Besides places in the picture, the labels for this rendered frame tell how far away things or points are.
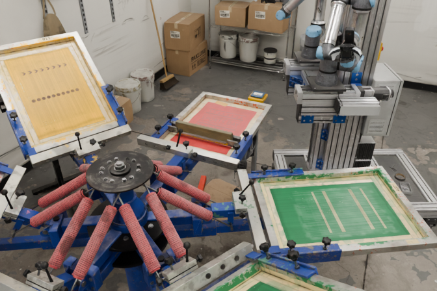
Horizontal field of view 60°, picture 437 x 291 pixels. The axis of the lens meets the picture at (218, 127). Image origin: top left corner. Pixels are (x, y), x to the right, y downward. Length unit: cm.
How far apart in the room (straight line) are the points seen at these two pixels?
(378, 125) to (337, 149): 37
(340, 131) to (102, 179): 198
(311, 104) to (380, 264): 133
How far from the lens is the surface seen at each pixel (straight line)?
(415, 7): 573
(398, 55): 590
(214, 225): 200
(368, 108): 270
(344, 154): 326
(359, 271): 316
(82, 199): 176
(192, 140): 255
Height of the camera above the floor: 236
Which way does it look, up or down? 32 degrees down
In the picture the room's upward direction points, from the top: straight up
